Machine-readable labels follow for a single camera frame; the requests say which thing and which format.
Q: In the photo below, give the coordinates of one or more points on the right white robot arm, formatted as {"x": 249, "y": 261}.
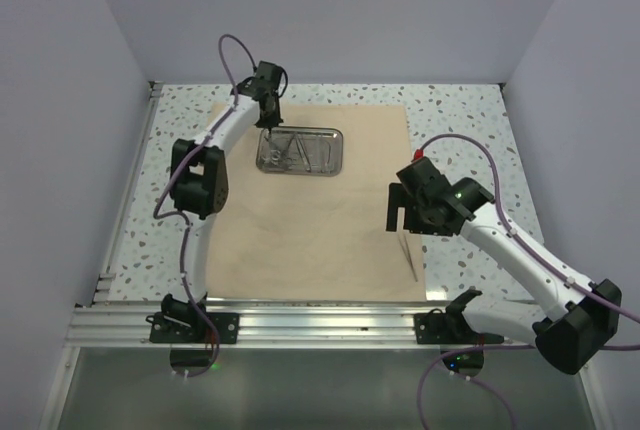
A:
{"x": 570, "y": 318}

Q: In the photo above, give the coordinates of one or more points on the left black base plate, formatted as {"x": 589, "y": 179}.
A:
{"x": 178, "y": 322}

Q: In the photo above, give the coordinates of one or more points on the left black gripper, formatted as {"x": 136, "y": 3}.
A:
{"x": 276, "y": 118}

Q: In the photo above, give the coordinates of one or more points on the steel scalpel handle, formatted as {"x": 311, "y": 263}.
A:
{"x": 406, "y": 251}

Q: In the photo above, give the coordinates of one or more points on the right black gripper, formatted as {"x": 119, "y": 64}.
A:
{"x": 400, "y": 198}

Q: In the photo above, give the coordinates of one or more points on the beige cloth wrap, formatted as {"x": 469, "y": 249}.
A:
{"x": 289, "y": 237}

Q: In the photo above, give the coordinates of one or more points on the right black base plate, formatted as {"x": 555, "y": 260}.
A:
{"x": 448, "y": 326}

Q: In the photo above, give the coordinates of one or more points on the steel ring-handled scissors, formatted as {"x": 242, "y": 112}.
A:
{"x": 274, "y": 153}

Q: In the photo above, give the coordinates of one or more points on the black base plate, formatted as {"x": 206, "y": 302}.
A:
{"x": 178, "y": 322}
{"x": 448, "y": 326}

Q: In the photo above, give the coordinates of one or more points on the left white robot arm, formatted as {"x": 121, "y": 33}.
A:
{"x": 198, "y": 190}

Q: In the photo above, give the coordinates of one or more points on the aluminium mounting rail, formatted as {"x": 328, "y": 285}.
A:
{"x": 291, "y": 325}

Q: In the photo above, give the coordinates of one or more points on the steel pointed tweezers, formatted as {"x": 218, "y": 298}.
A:
{"x": 302, "y": 158}

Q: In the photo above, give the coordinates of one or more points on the steel instrument tray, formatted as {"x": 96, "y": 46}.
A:
{"x": 325, "y": 147}

